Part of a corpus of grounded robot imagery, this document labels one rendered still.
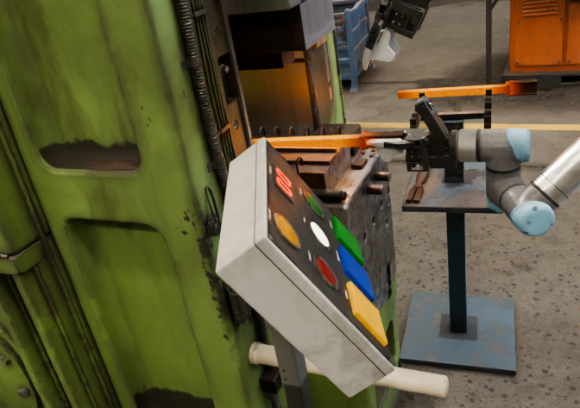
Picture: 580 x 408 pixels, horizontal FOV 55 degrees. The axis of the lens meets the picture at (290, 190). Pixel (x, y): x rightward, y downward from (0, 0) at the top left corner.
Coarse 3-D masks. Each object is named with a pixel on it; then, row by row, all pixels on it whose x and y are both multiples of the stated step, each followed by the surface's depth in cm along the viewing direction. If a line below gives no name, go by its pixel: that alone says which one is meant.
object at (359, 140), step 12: (372, 132) 137; (384, 132) 135; (396, 132) 134; (276, 144) 146; (288, 144) 145; (300, 144) 143; (312, 144) 142; (324, 144) 140; (336, 144) 139; (348, 144) 138; (360, 144) 136
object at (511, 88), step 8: (512, 80) 180; (520, 80) 179; (528, 80) 178; (536, 80) 177; (432, 88) 189; (440, 88) 188; (448, 88) 186; (456, 88) 185; (464, 88) 184; (472, 88) 183; (480, 88) 182; (488, 88) 181; (496, 88) 180; (504, 88) 179; (512, 88) 180; (520, 88) 179; (528, 88) 178; (536, 88) 177; (400, 96) 191; (408, 96) 190; (416, 96) 189; (432, 96) 187; (440, 96) 187; (448, 96) 186
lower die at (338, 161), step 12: (288, 156) 141; (312, 156) 139; (324, 156) 138; (336, 156) 139; (348, 156) 148; (300, 168) 136; (312, 168) 135; (324, 168) 134; (336, 168) 139; (312, 180) 134; (324, 180) 132; (336, 180) 140
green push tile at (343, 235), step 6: (336, 222) 98; (336, 228) 97; (342, 228) 99; (336, 234) 95; (342, 234) 96; (348, 234) 100; (342, 240) 94; (348, 240) 97; (354, 240) 101; (348, 246) 95; (354, 246) 98; (354, 252) 96; (360, 252) 99; (354, 258) 96; (360, 258) 96; (360, 264) 96
